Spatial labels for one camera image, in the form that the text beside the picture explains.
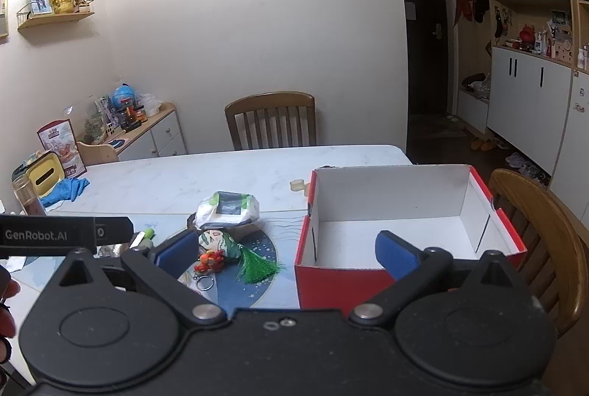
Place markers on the clear tape roll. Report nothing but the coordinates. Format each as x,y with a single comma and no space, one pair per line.
299,186

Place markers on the dark wooden slat-back chair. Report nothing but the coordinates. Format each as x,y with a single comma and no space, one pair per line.
269,101

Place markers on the clear plastic bag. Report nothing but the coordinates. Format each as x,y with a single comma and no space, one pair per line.
149,104

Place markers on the black hanging bag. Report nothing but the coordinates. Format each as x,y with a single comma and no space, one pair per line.
482,5

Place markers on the glass jar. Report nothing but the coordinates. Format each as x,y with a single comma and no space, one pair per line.
28,198

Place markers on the blue rubber glove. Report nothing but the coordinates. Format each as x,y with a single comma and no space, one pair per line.
69,189

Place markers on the lilac slipper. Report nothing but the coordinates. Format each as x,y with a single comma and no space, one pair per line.
514,159

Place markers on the plastic bag of tissue packs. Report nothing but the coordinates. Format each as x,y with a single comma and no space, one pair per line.
228,209

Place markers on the yellow tissue box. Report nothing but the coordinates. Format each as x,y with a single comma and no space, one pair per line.
43,173

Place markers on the dark jars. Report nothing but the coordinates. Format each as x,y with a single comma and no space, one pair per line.
133,116

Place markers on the person's left hand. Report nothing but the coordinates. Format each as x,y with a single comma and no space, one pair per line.
7,324

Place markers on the dark entrance door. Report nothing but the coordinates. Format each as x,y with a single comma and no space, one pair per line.
421,32

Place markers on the white sideboard cabinet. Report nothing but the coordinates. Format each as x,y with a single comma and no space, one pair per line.
158,138

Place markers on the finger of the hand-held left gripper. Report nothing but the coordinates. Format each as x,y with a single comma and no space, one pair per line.
55,235

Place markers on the white sneaker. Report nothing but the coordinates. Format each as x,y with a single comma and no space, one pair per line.
539,180
528,170

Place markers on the red snack carton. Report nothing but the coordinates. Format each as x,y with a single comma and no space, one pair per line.
62,145

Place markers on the red round ornament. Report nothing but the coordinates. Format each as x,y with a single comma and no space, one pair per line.
527,35

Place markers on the small photo frame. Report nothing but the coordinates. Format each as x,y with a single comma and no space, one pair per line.
37,0

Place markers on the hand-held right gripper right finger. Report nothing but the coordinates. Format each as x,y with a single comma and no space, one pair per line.
391,251

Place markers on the wooden wall shelf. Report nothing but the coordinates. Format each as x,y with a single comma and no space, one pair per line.
55,19

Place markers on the light wooden chair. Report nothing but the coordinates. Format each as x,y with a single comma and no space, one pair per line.
547,216

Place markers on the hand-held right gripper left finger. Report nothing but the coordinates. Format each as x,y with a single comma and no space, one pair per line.
174,252

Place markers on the red hanging cloth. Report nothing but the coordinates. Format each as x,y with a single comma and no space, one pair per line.
462,5

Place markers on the small wooden child chair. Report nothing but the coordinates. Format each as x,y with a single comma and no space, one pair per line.
99,153

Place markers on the white tall cabinet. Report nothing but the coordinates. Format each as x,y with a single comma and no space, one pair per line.
529,92

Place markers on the red cardboard box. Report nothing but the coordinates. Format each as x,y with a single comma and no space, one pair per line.
395,198

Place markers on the blue globe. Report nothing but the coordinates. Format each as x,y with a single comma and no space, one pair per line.
123,96

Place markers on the yellow slipper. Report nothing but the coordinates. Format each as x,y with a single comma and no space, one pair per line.
489,144
476,144

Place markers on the brown furry toy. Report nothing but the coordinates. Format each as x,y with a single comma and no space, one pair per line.
192,221

